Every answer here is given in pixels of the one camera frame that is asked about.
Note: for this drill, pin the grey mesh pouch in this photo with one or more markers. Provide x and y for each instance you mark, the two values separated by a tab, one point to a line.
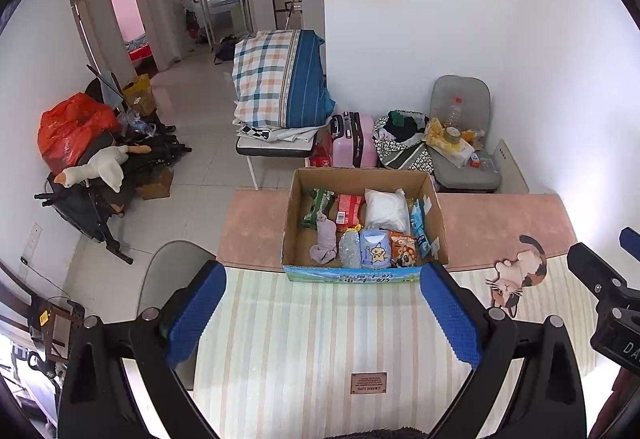
350	249

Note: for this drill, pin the yellow plastic bag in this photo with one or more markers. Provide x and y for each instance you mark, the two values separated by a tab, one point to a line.
450	146

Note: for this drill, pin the orange snack packet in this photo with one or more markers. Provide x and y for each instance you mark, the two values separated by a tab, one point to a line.
404	250

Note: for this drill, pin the white soft bag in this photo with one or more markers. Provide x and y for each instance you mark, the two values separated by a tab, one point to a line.
386	211

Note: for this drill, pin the person's dark fleece clothing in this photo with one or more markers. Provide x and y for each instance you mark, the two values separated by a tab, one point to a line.
377	434

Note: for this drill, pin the orange plastic bag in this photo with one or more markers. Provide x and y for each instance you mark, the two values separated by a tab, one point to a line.
75	129

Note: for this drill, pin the grey plastic chair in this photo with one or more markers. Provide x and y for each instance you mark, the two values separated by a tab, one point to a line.
160	269

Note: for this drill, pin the black and white patterned bag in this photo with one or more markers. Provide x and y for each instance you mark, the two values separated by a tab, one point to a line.
400	144

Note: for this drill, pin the slim blue snack packet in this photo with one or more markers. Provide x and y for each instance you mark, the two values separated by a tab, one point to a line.
419	226

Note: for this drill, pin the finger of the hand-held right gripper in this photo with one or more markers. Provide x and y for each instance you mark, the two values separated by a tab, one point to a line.
592	271
631	244

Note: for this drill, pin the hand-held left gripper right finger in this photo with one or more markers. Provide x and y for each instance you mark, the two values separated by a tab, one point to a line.
450	314

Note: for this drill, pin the small brown cardboard box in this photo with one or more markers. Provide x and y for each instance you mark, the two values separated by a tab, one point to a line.
155	184

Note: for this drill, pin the light blue tissue pack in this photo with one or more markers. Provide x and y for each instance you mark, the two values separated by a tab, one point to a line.
375	250

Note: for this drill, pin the white leaning board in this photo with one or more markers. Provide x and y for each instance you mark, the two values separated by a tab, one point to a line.
512	169

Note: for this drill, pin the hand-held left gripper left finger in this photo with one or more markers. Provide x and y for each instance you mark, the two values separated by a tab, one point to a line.
195	314

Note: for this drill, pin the dark wooden rack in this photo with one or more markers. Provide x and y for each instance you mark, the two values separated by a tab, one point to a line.
40	319

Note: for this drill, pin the purple cloth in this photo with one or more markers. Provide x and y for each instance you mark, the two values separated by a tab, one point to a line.
325	239

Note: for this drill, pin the green packet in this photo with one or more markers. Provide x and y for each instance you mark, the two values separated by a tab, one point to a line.
317	206

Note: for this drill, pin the grey cushioned chair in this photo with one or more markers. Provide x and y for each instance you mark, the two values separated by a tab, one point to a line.
462	91

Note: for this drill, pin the black folded stroller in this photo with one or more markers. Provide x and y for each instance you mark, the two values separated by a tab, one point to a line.
155	154

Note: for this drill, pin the plaid folded bedding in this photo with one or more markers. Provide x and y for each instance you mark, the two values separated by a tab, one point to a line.
280	79

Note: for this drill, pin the pink suitcase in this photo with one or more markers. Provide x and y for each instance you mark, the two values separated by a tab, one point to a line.
357	141

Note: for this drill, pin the white folding bed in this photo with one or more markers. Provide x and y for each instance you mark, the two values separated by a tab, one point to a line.
272	146

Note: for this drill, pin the white goose plush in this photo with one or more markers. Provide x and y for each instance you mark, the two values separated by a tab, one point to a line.
107	166

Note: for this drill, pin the person's right forearm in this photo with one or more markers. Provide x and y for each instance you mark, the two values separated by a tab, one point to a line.
627	389

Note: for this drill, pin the red snack packet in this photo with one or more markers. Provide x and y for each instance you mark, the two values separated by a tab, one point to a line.
349	209

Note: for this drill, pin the clear plastic bottle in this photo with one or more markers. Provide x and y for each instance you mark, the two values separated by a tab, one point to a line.
456	111

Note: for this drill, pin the yellow cardboard box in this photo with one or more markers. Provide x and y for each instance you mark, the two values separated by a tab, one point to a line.
139	91

